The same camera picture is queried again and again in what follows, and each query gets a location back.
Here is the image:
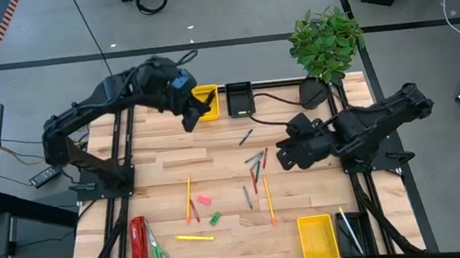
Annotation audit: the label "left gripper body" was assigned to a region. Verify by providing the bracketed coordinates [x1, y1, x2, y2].
[166, 88, 205, 119]

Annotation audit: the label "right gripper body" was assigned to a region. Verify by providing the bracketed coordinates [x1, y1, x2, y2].
[293, 129, 343, 171]

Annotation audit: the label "dark green crayon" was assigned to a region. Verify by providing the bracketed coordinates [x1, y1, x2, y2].
[236, 127, 256, 147]

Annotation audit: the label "yellow mesh plastic bin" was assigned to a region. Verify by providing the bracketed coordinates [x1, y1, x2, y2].
[190, 83, 222, 123]
[296, 212, 342, 258]

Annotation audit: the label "black mesh plastic bin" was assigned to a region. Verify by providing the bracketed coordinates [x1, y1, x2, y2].
[334, 210, 373, 258]
[223, 80, 258, 120]

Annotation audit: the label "yellow pencil with orange tip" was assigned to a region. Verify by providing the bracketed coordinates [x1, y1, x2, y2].
[181, 175, 197, 225]
[262, 175, 278, 228]

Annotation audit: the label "dark red crayon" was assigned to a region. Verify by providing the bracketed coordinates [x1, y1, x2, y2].
[189, 198, 201, 224]

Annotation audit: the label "green potted plant black pot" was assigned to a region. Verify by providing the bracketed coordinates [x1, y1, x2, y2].
[285, 2, 372, 112]

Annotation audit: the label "yellow marker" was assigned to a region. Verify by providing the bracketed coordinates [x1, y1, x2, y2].
[174, 231, 216, 245]

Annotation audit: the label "red stapler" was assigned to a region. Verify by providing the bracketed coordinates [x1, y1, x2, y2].
[128, 215, 149, 258]

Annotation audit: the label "black power adapter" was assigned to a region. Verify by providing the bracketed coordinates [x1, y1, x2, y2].
[27, 164, 64, 191]

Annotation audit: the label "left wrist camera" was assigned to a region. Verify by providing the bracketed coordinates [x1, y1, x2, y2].
[167, 67, 199, 96]

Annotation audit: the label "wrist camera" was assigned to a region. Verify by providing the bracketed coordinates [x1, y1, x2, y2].
[167, 67, 199, 96]
[286, 110, 320, 139]

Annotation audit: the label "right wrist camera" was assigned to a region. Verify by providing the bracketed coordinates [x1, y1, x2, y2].
[286, 110, 320, 139]

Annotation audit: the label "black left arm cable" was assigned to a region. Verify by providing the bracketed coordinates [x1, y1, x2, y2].
[169, 48, 201, 67]

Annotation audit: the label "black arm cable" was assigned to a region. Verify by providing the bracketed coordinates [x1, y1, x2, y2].
[246, 87, 318, 131]
[169, 48, 201, 67]

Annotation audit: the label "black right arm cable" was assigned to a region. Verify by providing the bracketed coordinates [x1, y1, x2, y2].
[246, 87, 318, 131]

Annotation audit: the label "black aluminium table frame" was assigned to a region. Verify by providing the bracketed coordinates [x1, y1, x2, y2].
[51, 63, 441, 258]

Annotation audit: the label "black coiled cable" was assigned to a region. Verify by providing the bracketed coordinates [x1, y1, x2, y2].
[135, 0, 170, 17]

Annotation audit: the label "green-handled scissors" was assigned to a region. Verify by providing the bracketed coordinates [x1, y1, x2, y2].
[142, 218, 171, 258]

